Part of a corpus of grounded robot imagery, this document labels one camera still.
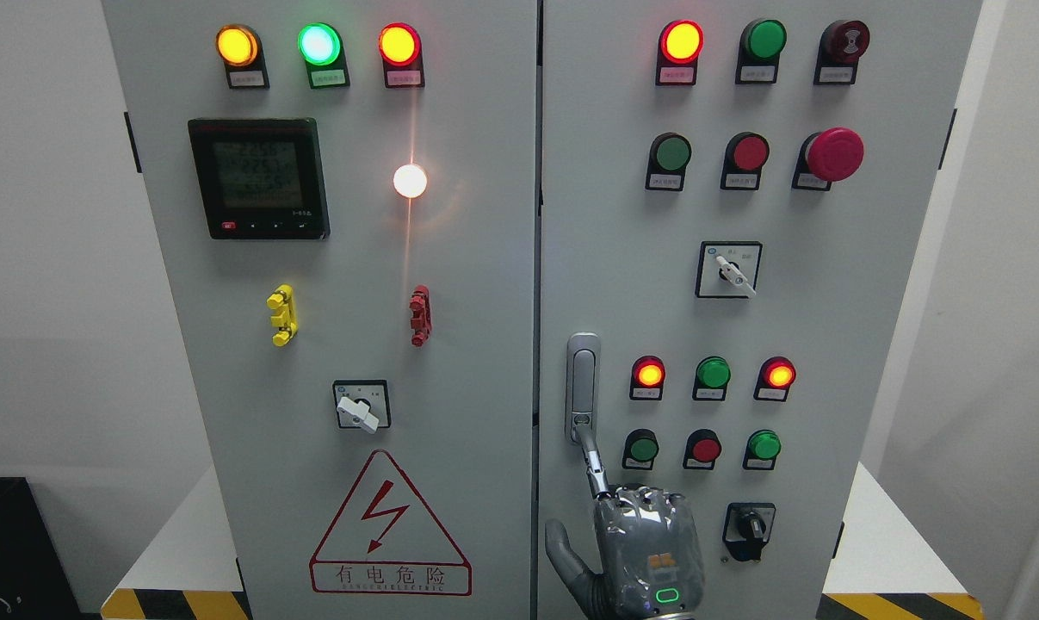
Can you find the red lit lamp right top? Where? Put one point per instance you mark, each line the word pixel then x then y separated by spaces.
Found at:
pixel 680 44

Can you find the dark red buzzer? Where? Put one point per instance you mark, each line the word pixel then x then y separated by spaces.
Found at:
pixel 842 44

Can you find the green push button lower right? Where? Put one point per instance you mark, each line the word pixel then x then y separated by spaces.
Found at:
pixel 762 450

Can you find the white glowing lamp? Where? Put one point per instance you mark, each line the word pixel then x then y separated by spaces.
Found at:
pixel 410 180

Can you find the green lit indicator lamp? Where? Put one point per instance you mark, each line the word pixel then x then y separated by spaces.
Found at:
pixel 324 56

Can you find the green push button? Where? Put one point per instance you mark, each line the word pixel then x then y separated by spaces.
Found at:
pixel 640 449
pixel 762 450
pixel 667 163

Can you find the green lamp middle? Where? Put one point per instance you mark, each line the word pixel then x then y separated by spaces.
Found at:
pixel 711 380

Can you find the grey left cabinet door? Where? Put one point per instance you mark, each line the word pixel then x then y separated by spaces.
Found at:
pixel 463 404

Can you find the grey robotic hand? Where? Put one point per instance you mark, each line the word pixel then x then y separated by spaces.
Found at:
pixel 650 552

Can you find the red push button upper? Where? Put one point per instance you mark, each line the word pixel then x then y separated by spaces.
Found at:
pixel 745 156

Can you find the red push button lower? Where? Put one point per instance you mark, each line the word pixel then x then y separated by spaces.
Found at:
pixel 701 451

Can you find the black digital power meter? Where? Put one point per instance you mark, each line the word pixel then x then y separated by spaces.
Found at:
pixel 260 178

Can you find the white platform with hazard stripes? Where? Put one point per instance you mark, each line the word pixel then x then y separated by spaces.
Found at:
pixel 883 569

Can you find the green push button lower left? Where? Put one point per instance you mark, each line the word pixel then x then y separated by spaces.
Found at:
pixel 640 449

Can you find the black knob selector switch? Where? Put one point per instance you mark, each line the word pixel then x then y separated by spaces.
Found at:
pixel 747 529

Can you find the left door rotary selector switch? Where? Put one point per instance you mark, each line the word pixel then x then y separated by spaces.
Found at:
pixel 362 404

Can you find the red lit lamp middle right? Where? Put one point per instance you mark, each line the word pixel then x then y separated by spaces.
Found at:
pixel 774 380

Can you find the red lit lamp middle left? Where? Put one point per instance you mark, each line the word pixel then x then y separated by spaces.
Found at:
pixel 648 379

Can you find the green lamp right top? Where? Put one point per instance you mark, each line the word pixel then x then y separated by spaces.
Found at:
pixel 760 49

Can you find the black box bottom left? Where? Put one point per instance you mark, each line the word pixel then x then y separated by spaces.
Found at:
pixel 33 584

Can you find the grey cabinet door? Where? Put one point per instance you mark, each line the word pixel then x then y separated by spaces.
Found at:
pixel 622 262
pixel 463 404

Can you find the right door upper selector switch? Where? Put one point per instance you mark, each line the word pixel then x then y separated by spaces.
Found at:
pixel 728 269

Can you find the yellow indicator lamp top left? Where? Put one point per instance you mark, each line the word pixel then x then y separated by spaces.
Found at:
pixel 241 51

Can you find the red emergency stop mushroom button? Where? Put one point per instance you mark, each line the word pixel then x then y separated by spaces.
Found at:
pixel 826 157

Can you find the silver swing door handle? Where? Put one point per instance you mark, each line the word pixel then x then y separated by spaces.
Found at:
pixel 582 365

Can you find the red push button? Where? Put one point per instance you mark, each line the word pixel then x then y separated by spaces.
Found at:
pixel 701 451
pixel 745 156

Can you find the red electric hazard warning sticker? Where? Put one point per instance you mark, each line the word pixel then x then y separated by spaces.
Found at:
pixel 386 540

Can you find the green push button upper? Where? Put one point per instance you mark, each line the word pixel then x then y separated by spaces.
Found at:
pixel 667 163

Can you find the red-rimmed lit lamp left door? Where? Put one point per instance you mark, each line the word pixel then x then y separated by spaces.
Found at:
pixel 402 56

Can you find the grey right cabinet door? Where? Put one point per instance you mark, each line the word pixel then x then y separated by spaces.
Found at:
pixel 622 262

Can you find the red lit lamp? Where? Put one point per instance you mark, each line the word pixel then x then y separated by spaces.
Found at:
pixel 680 44
pixel 774 380
pixel 648 379

